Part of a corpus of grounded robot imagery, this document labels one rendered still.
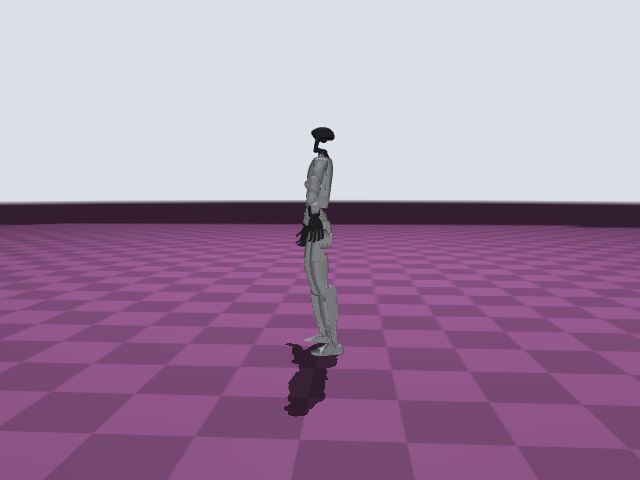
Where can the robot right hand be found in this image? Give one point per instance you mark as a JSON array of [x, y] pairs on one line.
[[303, 238]]

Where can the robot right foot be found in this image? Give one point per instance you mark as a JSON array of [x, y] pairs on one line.
[[318, 339]]

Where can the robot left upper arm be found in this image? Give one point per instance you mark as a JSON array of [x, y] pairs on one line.
[[319, 167]]

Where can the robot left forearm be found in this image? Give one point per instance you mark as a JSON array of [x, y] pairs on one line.
[[312, 195]]

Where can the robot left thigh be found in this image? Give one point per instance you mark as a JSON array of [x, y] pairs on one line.
[[319, 262]]

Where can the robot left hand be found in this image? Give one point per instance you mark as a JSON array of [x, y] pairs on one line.
[[315, 224]]

